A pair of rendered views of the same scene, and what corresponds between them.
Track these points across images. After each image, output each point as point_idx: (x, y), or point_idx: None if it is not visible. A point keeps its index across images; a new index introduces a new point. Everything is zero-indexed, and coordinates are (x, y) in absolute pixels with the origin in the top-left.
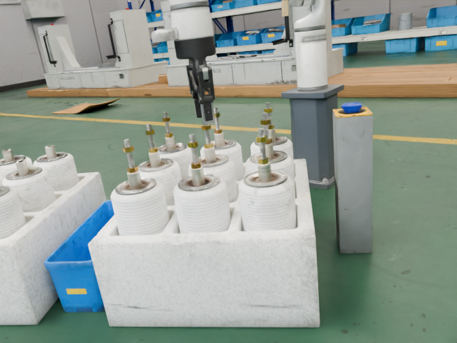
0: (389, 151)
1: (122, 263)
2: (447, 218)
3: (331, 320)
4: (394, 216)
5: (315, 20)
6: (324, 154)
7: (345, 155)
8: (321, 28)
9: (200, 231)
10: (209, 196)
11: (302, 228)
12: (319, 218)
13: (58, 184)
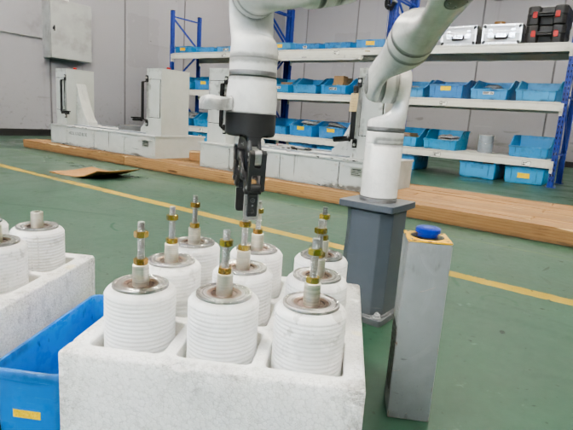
0: (457, 292)
1: (100, 386)
2: (523, 391)
3: None
4: (459, 376)
5: (393, 120)
6: (380, 281)
7: (412, 289)
8: (399, 132)
9: (215, 358)
10: (234, 314)
11: (350, 377)
12: (364, 364)
13: (36, 263)
